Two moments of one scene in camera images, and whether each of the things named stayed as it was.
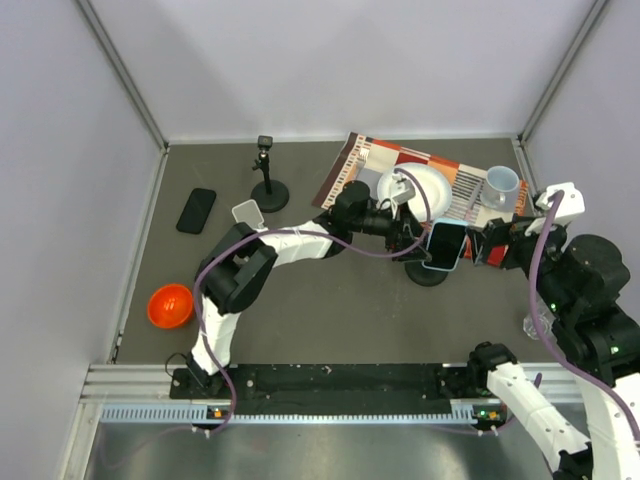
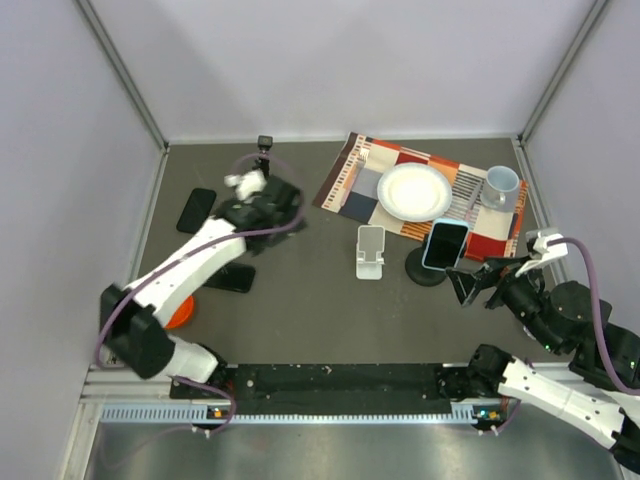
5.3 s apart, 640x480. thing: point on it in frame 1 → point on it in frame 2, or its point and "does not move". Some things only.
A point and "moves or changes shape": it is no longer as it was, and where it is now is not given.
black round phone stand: [423, 275] does not move
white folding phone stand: [250, 213] moves or changes shape
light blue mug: [500, 189] does not move
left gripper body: [394, 243] → [275, 237]
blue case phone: [445, 243] does not move
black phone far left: [197, 210] does not move
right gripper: [518, 228] → [466, 284]
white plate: [434, 183] does not move
